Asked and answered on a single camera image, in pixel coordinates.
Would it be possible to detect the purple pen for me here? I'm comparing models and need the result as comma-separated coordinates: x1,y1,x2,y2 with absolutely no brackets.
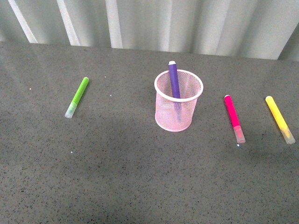
168,61,181,122

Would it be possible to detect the pink pen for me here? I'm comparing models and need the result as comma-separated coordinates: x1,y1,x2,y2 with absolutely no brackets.
224,95,246,144

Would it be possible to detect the pink mesh cup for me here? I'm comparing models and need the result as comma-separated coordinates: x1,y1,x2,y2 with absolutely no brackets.
154,70,204,132

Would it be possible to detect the green pen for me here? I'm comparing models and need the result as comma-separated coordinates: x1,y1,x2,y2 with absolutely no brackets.
64,77,89,119

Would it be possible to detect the yellow pen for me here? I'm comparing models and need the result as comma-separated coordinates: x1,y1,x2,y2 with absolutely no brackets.
265,96,296,144

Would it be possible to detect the white curtain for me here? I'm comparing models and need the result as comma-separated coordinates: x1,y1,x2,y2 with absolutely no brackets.
0,0,299,61

